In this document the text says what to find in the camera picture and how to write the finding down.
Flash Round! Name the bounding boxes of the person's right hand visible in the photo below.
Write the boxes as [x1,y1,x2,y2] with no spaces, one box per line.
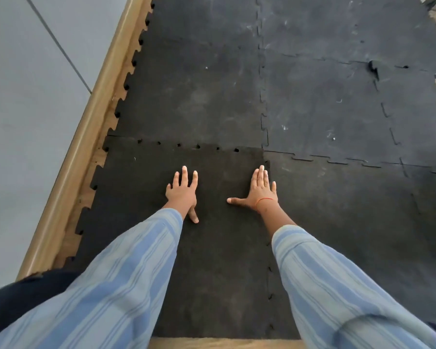
[227,165,279,212]

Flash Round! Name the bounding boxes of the person's left hand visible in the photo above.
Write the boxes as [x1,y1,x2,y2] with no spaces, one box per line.
[165,166,200,224]

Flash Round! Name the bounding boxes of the person's left forearm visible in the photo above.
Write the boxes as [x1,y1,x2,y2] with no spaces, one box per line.
[0,203,184,349]

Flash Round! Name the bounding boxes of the person's right forearm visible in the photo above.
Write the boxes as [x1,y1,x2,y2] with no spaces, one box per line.
[255,200,436,349]

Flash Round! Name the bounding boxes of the black interlocking foam mat tiles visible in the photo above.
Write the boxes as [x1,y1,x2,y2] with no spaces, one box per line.
[63,0,436,341]

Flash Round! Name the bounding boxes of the dark navy trousers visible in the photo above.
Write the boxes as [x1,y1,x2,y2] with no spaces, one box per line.
[0,269,81,344]

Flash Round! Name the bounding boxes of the red thread bracelet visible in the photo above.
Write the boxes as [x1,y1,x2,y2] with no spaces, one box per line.
[254,197,277,211]

